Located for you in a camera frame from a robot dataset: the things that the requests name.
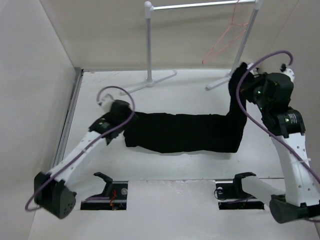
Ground pink wire hanger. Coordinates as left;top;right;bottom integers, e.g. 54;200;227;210
201;0;249;65

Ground black trousers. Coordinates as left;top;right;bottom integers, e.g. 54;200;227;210
123;62;248;154

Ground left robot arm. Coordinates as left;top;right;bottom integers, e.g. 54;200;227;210
32;99;134;220

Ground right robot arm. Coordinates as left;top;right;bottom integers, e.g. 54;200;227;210
231;73;320;224

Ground white metal clothes rack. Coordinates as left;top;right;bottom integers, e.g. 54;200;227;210
125;0;263;93

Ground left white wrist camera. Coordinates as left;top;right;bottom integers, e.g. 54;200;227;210
98;94;115;112

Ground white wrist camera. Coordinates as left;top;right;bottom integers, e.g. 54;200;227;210
98;94;115;112
280;63;295;83

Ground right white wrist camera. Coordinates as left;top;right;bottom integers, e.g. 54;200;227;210
280;63;295;83

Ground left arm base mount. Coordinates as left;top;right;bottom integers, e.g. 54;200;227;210
80;181;129;211

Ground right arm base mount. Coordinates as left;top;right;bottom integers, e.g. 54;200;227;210
213;180;265;211

